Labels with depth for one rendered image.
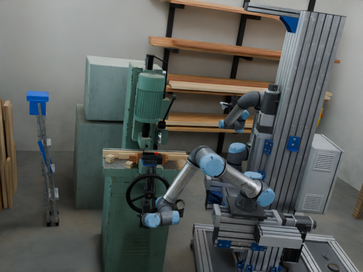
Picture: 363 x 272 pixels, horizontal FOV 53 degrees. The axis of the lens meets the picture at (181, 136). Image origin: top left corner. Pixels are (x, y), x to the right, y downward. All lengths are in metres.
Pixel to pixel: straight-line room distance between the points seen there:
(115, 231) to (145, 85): 1.05
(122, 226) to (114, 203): 0.20
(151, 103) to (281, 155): 0.91
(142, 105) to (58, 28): 2.41
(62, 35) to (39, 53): 0.34
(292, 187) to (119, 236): 1.25
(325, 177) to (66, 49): 3.28
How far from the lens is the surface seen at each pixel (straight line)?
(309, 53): 2.31
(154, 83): 2.34
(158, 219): 1.99
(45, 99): 3.02
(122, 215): 2.60
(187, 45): 4.30
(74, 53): 4.63
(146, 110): 2.39
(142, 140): 2.48
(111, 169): 2.42
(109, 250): 2.76
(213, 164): 1.90
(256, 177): 2.24
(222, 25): 5.02
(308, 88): 2.35
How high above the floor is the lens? 1.93
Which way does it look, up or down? 19 degrees down
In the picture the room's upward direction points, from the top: 8 degrees clockwise
